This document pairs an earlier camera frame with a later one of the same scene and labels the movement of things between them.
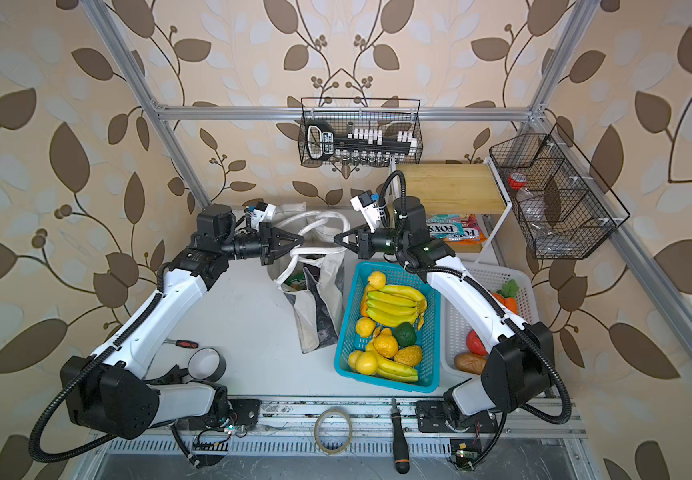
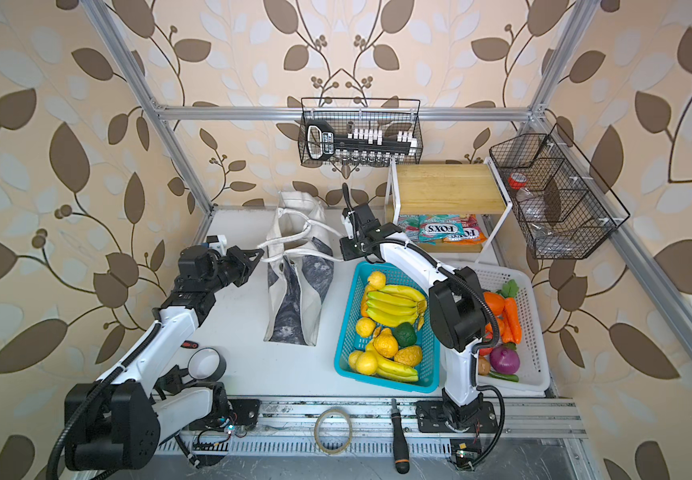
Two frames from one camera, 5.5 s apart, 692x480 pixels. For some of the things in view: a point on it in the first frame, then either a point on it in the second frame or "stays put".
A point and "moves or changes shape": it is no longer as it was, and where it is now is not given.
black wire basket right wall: (564, 209) stays put
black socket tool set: (362, 146) stays put
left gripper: (265, 236) to (236, 257)
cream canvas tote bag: (312, 276) moves or changes shape
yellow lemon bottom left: (364, 362) stays put
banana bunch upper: (396, 305) stays put
